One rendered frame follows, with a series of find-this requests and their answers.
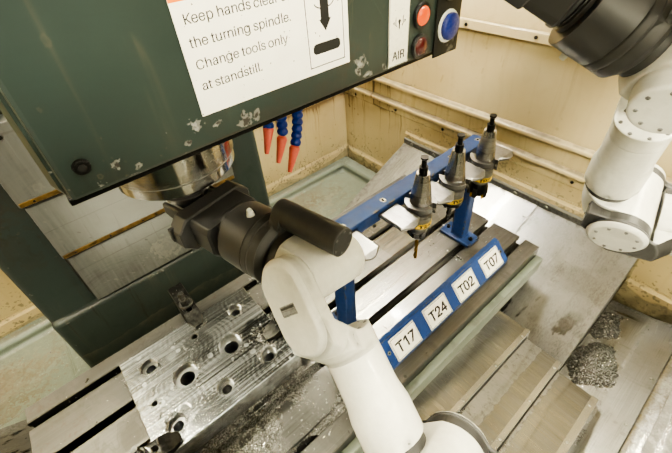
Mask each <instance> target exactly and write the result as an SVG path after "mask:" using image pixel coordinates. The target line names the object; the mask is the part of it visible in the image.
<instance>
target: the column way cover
mask: <svg viewBox="0 0 672 453"><path fill-rule="evenodd" d="M234 178H235V176H234V173H233V169H232V166H231V167H230V168H229V170H228V171H227V172H226V173H225V174H224V175H223V176H222V177H221V178H220V179H219V180H218V181H216V182H215V183H213V184H212V185H211V186H213V187H218V186H219V185H221V184H222V183H224V182H226V181H227V180H230V181H233V180H234ZM0 184H1V185H2V187H3V188H4V189H5V191H6V192H7V193H8V194H9V196H10V197H11V198H12V200H13V201H14V202H15V203H16V205H17V206H18V207H19V208H21V209H22V208H24V209H25V210H26V211H27V213H28V214H29V215H30V217H31V218H32V219H33V220H34V222H35V223H36V224H37V226H38V227H39V228H40V230H41V231H42V232H43V234H44V235H45V236H46V237H47V239H48V240H49V241H50V243H51V244H52V245H53V247H54V248H55V249H56V251H57V252H58V253H59V254H60V256H61V257H62V258H63V259H68V261H69V262H70V263H71V265H72V266H73V267H74V269H75V270H76V271H77V273H78V274H79V275H80V277H81V278H82V279H83V281H84V282H85V283H86V285H87V286H88V287H89V289H90V290H91V291H92V292H93V294H94V295H95V296H96V298H97V299H98V300H99V299H101V298H103V297H105V296H107V295H109V294H110V293H112V292H114V291H116V290H118V289H120V288H121V287H123V286H125V285H127V284H129V283H131V282H132V281H134V280H136V279H138V278H140V277H142V276H143V275H145V274H147V273H149V272H151V271H153V270H155V269H156V268H158V267H160V266H162V265H164V264H166V263H167V262H169V261H171V260H173V259H175V258H177V257H178V256H180V255H182V254H184V253H186V252H188V251H189V250H191V249H185V248H184V247H182V246H181V245H179V244H178V243H176V242H174V241H173V240H172V238H171V236H170V234H169V232H168V230H167V229H168V228H170V227H171V223H172V221H173V218H172V217H170V216H169V215H168V214H166V212H165V209H164V207H163V203H164V202H166V201H145V200H138V199H134V198H131V197H128V196H126V195H125V194H123V193H122V192H121V191H120V190H119V188H118V187H117V188H115V189H113V190H110V191H108V192H106V193H103V194H101V195H98V196H96V197H94V198H91V199H89V200H87V201H84V202H82V203H79V204H77V205H75V206H72V205H70V203H69V202H68V199H67V197H66V195H65V194H63V193H62V192H60V191H58V190H57V189H55V188H54V187H52V186H51V185H50V183H49V182H48V180H47V179H46V177H45V176H44V174H43V173H42V171H41V170H40V169H39V167H38V166H37V164H36V163H35V161H34V160H33V158H32V157H31V155H30V154H29V152H28V151H27V149H26V148H25V146H24V145H23V143H22V142H21V140H20V139H19V137H18V136H17V134H16V133H15V131H14V130H13V128H12V127H11V125H10V124H9V122H8V121H7V120H6V118H5V117H4V115H3V114H1V115H0Z"/></svg>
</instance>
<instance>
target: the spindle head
mask: <svg viewBox="0 0 672 453"><path fill-rule="evenodd" d="M422 1H426V2H428V3H429V4H430V6H431V17H430V20H429V22H428V24H427V25H426V26H425V27H424V28H423V29H417V28H416V27H415V26H414V23H413V14H414V11H415V9H416V7H417V5H418V4H419V3H420V2H422ZM436 6H437V0H410V15H409V34H408V53H407V61H406V62H403V63H401V64H398V65H396V66H394V67H391V68H389V69H388V25H389V0H347V7H348V32H349V56H350V62H348V63H345V64H342V65H340V66H337V67H334V68H332V69H329V70H326V71H324V72H321V73H318V74H316V75H313V76H310V77H308V78H305V79H302V80H300V81H297V82H294V83H292V84H289V85H286V86H284V87H281V88H278V89H276V90H273V91H270V92H268V93H265V94H262V95H260V96H257V97H254V98H252V99H249V100H246V101H244V102H241V103H238V104H236V105H233V106H230V107H228V108H225V109H222V110H220V111H217V112H214V113H212V114H209V115H206V116H204V117H203V116H202V113H201V109H200V106H199V103H198V100H197V97H196V93H195V90H194V87H193V84H192V81H191V77H190V74H189V71H188V68H187V65H186V61H185V58H184V55H183V52H182V49H181V45H180V42H179V39H178V36H177V33H176V29H175V26H174V23H173V20H172V17H171V13H170V10H169V7H168V4H167V1H166V0H0V111H1V112H2V114H3V115H4V117H5V118H6V120H7V121H8V122H9V124H10V125H11V127H12V128H13V130H14V131H15V133H16V134H17V136H18V137H19V139H20V140H21V142H22V143H23V145H24V146H25V148H26V149H27V151H28V152H29V154H30V155H31V157H32V158H33V160H34V161H35V163H36V164H37V166H38V167H39V169H40V170H41V171H42V173H43V174H44V176H45V177H46V179H47V180H48V182H49V183H50V185H51V186H52V187H54V188H55V189H57V190H58V191H60V192H62V193H63V194H65V195H66V197H67V199H68V202H69V203H70V205H72V206H75V205H77V204H79V203H82V202H84V201H87V200H89V199H91V198H94V197H96V196H98V195H101V194H103V193H106V192H108V191H110V190H113V189H115V188H117V187H120V186H122V185H124V184H127V183H129V182H132V181H134V180H136V179H139V178H141V177H143V176H146V175H148V174H151V173H153V172H155V171H158V170H160V169H162V168H165V167H167V166H170V165H172V164H174V163H177V162H179V161H181V160H184V159H186V158H189V157H191V156H193V155H196V154H198V153H200V152H203V151H205V150H207V149H210V148H212V147H215V146H217V145H219V144H222V143H224V142H226V141H229V140H231V139H234V138H236V137H238V136H241V135H243V134H245V133H248V132H250V131H253V130H255V129H257V128H260V127H262V126H264V125H267V124H269V123H272V122H274V121H276V120H279V119H281V118H283V117H286V116H288V115H291V114H293V113H295V112H298V111H300V110H302V109H305V108H307V107H309V106H312V105H314V104H317V103H319V102H321V101H324V100H326V99H328V98H331V97H333V96H336V95H338V94H340V93H343V92H345V91H347V90H350V89H352V88H355V87H357V86H359V85H362V84H364V83H366V82H369V81H371V80H374V79H376V78H378V77H381V76H383V75H385V74H388V73H390V72H392V71H395V70H397V69H400V68H402V67H404V66H407V65H409V64H411V63H414V62H416V61H419V60H421V59H423V58H426V57H428V56H430V55H432V49H433V38H434V28H435V17H436ZM420 33H424V34H426V35H427V36H428V40H429V45H428V49H427V51H426V53H425V55H424V56H423V57H422V58H420V59H416V58H414V57H413V56H412V53H411V46H412V43H413V40H414V39H415V37H416V36H417V35H418V34H420Z"/></svg>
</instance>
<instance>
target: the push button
mask: <svg viewBox="0 0 672 453"><path fill-rule="evenodd" d="M459 25H460V18H459V15H458V14H457V13H456V12H450V13H448V14H447V15H446V17H445V18H444V20H443V23H442V26H441V36H442V38H443V39H444V40H451V39H452V38H453V37H454V36H455V35H456V33H457V31H458V29H459Z"/></svg>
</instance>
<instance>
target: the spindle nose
mask: <svg viewBox="0 0 672 453"><path fill-rule="evenodd" d="M233 161H234V150H233V141H232V139H231V140H229V141H226V142H224V143H222V144H219V145H217V146H215V147H212V148H210V149H207V150H205V151H203V152H200V153H198V154H196V155H193V156H191V157H189V158H186V159H184V160H181V161H179V162H177V163H174V164H172V165H170V166H167V167H165V168H162V169H160V170H158V171H155V172H153V173H151V174H148V175H146V176H143V177H141V178H139V179H136V180H134V181H132V182H129V183H127V184H124V185H122V186H120V187H118V188H119V190H120V191H121V192H122V193H123V194H125V195H126V196H128V197H131V198H134V199H138V200H145V201H166V200H172V199H177V198H181V197H185V196H188V195H191V194H194V193H196V192H199V191H201V190H203V189H205V188H207V187H208V186H210V185H212V184H213V183H215V182H216V181H218V180H219V179H220V178H221V177H222V176H223V175H224V174H225V173H226V172H227V171H228V170H229V168H230V167H231V165H232V163H233Z"/></svg>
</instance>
